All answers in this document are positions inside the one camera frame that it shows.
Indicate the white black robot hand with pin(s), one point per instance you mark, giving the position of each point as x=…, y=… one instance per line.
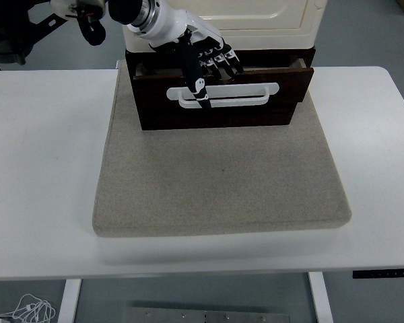
x=170, y=23

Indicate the dark brown wooden drawer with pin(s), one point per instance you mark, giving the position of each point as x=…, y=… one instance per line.
x=256, y=116

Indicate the dark brown wooden drawer case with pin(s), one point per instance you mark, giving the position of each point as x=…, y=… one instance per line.
x=272, y=53

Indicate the beige fabric mat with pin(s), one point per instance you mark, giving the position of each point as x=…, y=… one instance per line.
x=222, y=185

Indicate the white table leg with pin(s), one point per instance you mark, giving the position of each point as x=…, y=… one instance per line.
x=321, y=299
x=69, y=303

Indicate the black table control panel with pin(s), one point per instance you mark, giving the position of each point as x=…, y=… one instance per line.
x=384, y=274

